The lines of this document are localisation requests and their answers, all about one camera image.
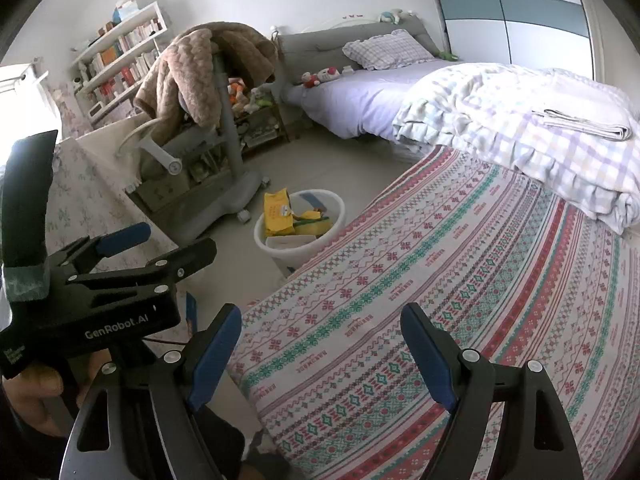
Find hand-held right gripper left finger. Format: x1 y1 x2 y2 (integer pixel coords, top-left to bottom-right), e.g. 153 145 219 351
59 303 246 480

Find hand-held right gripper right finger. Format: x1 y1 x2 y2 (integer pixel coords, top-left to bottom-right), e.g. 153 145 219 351
400 302 585 480

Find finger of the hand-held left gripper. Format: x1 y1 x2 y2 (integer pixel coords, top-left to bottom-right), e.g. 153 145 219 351
47 222 152 276
65 237 218 293

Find yellow wipes packet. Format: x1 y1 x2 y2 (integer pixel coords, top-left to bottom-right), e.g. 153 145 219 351
263 189 296 238

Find white plastic waste bin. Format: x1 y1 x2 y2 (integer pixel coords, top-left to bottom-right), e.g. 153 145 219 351
253 189 347 278

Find yellow green wrapper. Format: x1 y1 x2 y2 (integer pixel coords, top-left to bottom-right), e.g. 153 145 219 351
295 207 335 239

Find person's left forearm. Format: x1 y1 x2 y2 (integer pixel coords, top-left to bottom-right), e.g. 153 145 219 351
0 395 76 480

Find person's left hand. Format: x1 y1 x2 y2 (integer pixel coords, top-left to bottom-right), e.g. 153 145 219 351
2 349 113 438

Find floral tablecloth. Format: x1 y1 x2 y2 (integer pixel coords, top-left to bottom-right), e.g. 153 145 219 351
47 137 143 261

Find beige storage box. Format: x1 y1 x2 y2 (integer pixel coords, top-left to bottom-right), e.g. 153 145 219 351
132 172 191 213

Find patterned woven blanket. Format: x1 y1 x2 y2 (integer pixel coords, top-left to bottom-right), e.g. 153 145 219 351
225 144 640 480

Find grey swivel chair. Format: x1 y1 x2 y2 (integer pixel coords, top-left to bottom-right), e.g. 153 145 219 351
125 35 266 243

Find wooden bedside shelf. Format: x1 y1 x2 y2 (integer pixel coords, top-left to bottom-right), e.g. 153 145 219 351
227 77 291 150

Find floral curtain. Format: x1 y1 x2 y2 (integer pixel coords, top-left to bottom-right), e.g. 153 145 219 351
42 72 78 138

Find window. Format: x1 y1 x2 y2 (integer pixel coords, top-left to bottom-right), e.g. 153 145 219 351
0 62 63 161

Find brown fleece blanket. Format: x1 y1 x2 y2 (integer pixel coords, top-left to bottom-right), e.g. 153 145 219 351
132 21 277 128

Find rows of books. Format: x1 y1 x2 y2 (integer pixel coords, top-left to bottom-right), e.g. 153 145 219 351
80 17 163 111

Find teal tissue box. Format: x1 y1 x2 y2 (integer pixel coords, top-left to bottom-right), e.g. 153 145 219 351
112 0 141 23

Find grey upholstered bed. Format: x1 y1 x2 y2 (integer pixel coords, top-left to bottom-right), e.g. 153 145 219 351
276 14 468 139

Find plaid ruffled duvet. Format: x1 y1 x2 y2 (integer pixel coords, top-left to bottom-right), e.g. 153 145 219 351
391 62 640 235

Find folded white cloth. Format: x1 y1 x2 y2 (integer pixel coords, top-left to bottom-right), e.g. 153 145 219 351
531 108 633 142

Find plaid ruffled pillow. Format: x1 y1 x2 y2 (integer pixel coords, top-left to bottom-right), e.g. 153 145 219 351
342 29 441 71

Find white teal wardrobe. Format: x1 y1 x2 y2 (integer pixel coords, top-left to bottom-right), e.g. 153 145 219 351
425 0 596 81

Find white wall bookshelf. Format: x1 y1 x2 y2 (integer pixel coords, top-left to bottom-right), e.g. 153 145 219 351
70 1 168 128

